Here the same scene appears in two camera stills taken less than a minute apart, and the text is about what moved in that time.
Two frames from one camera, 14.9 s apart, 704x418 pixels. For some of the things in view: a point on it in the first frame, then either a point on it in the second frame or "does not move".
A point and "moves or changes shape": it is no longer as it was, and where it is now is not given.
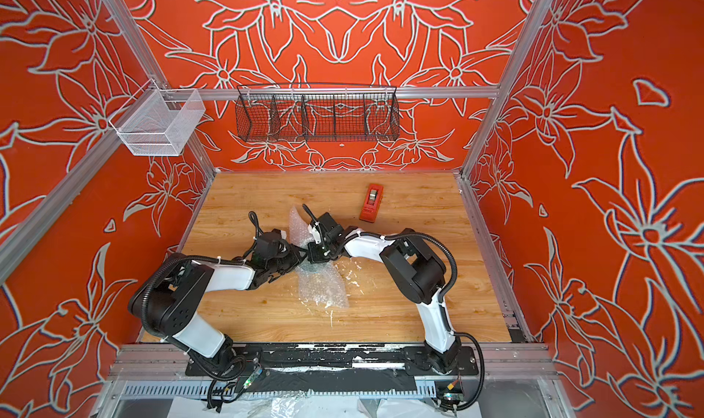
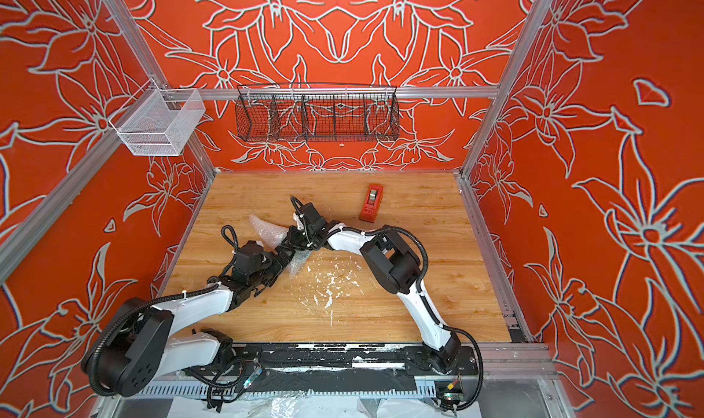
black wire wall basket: x=316 y=112 does not move
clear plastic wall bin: x=159 y=122 does not move
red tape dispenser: x=372 y=201 does not move
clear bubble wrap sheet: x=319 y=283 moves or changes shape
